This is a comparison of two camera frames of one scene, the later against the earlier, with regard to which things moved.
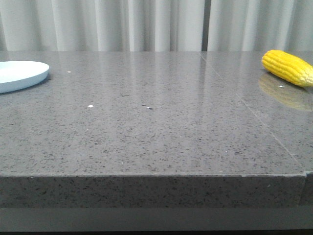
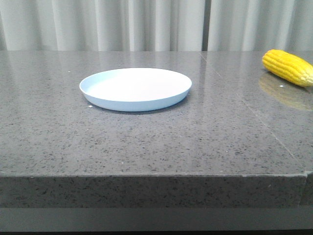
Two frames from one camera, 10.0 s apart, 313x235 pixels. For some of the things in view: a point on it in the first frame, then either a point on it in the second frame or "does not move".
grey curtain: x=156 y=25 does not move
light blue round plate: x=17 y=75 -> x=135 y=89
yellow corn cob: x=292 y=68 does not move
